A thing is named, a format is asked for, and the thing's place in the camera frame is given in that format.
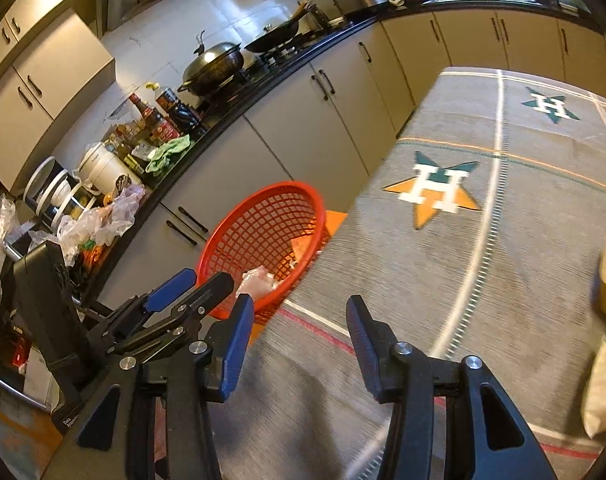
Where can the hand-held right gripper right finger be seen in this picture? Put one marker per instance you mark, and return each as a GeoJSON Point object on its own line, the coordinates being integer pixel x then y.
{"type": "Point", "coordinates": [368, 345]}

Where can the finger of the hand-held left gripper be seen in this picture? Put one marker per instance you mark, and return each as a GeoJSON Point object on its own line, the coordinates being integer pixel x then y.
{"type": "Point", "coordinates": [170, 285]}
{"type": "Point", "coordinates": [213, 290]}

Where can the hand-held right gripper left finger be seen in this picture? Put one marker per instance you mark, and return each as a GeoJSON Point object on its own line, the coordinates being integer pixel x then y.
{"type": "Point", "coordinates": [238, 345]}

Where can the knotted plastic bag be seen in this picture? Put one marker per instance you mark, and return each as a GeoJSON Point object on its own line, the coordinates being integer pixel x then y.
{"type": "Point", "coordinates": [257, 282]}

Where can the red plastic basket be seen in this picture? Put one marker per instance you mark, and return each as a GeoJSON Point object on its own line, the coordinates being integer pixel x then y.
{"type": "Point", "coordinates": [243, 230]}

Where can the crumpled clear plastic bags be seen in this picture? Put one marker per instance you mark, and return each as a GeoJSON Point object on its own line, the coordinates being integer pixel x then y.
{"type": "Point", "coordinates": [103, 217]}

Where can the grey star-printed tablecloth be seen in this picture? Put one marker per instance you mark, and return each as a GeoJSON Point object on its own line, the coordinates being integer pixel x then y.
{"type": "Point", "coordinates": [433, 270]}

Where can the white electric kettle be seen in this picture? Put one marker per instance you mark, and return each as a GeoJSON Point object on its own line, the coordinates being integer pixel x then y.
{"type": "Point", "coordinates": [105, 172]}

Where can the green dish cloth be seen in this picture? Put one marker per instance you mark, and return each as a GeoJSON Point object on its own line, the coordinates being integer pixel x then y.
{"type": "Point", "coordinates": [168, 155]}

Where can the row of condiment bottles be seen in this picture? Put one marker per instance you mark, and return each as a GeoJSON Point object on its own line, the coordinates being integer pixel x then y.
{"type": "Point", "coordinates": [155, 120]}

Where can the black kitchen countertop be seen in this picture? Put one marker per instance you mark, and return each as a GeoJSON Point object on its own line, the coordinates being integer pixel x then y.
{"type": "Point", "coordinates": [223, 110]}

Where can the beige lower kitchen cabinets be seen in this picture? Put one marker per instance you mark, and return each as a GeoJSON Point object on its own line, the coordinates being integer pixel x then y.
{"type": "Point", "coordinates": [303, 125]}

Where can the beige kitchen cabinets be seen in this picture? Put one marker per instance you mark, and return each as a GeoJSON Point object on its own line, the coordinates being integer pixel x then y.
{"type": "Point", "coordinates": [303, 125]}
{"type": "Point", "coordinates": [48, 95]}

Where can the beige upper kitchen cabinets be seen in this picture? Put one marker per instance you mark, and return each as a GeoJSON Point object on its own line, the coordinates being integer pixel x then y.
{"type": "Point", "coordinates": [48, 95]}

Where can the lidded metal wok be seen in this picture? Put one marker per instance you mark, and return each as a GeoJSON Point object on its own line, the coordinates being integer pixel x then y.
{"type": "Point", "coordinates": [213, 65]}

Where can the black gas stove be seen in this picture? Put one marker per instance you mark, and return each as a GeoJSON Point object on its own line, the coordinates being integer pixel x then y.
{"type": "Point", "coordinates": [263, 62]}

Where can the black wok pan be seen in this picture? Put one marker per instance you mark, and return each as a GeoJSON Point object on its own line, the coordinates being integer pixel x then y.
{"type": "Point", "coordinates": [275, 37]}

